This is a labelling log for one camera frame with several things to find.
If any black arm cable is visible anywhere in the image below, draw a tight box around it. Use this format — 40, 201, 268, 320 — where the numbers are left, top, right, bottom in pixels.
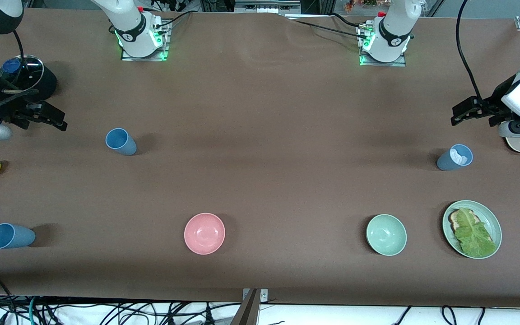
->
456, 0, 484, 102
13, 31, 28, 91

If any grey background device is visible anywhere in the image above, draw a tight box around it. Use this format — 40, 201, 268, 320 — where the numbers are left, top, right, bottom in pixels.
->
234, 0, 302, 14

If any toast bread slice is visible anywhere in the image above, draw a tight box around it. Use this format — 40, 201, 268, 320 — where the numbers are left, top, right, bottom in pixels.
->
450, 209, 482, 233

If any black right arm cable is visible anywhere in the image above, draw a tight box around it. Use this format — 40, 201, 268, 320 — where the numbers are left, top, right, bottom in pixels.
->
13, 31, 28, 91

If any metal table edge bracket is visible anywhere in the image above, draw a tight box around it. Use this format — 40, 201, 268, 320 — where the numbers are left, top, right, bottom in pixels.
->
242, 288, 269, 303

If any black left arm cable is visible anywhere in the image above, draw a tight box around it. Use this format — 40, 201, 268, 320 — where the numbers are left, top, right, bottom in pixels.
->
456, 0, 484, 102

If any green lettuce leaf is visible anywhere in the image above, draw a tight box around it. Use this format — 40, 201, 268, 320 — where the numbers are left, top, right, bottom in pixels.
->
454, 208, 497, 258

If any pink bowl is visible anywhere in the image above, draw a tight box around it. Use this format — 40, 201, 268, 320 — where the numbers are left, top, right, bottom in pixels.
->
184, 213, 226, 255

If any blue plastic cup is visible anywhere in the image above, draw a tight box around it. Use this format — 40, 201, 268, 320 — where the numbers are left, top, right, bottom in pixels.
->
105, 128, 137, 156
0, 223, 36, 250

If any pale green plate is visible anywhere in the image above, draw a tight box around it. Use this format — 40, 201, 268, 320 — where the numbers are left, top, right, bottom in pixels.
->
442, 200, 502, 260

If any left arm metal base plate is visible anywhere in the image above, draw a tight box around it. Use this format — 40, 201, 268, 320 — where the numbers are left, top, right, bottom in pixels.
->
358, 22, 408, 67

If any blue cup with paper inside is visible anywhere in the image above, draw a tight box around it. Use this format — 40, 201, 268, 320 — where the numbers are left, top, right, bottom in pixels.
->
436, 144, 474, 171

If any pale green bowl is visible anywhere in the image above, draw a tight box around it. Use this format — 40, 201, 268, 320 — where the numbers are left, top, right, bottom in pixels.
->
366, 214, 408, 256

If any black pot with glass lid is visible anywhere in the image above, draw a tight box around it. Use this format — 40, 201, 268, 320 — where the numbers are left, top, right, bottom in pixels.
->
0, 54, 58, 102

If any dark table leg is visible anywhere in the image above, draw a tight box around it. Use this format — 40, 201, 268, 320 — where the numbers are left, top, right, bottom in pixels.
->
230, 289, 260, 325

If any black base power cable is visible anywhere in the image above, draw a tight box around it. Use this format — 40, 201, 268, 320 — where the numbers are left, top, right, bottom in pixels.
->
287, 13, 371, 40
154, 10, 194, 28

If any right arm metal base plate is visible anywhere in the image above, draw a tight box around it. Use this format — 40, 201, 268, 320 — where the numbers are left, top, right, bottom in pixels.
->
121, 19, 171, 61

